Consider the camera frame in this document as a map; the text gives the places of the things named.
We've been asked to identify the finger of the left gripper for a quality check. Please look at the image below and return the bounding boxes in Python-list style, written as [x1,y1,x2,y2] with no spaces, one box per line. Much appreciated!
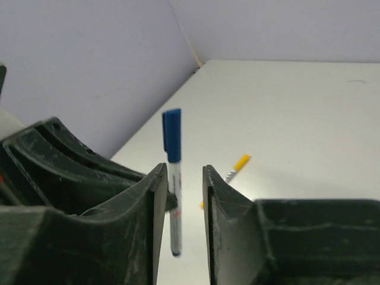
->
[1,117,177,214]

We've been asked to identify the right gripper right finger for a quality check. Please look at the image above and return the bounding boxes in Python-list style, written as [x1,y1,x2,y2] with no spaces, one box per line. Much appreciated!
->
[202,165,379,284]

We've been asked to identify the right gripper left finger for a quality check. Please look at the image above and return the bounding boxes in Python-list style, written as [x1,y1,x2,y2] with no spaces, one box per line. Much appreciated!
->
[1,163,167,284]

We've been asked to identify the yellow pen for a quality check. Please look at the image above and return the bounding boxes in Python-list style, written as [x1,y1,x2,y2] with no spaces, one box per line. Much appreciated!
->
[200,169,238,209]

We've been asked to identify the yellow pen cap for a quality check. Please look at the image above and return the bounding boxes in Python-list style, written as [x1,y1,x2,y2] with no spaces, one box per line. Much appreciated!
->
[233,154,251,172]

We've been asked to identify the blue pen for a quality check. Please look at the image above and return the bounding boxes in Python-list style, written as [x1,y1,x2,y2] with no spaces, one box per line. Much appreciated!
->
[168,162,182,257]

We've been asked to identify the blue pen cap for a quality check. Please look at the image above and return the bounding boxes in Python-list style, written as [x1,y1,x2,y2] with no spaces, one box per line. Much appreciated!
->
[162,108,182,163]

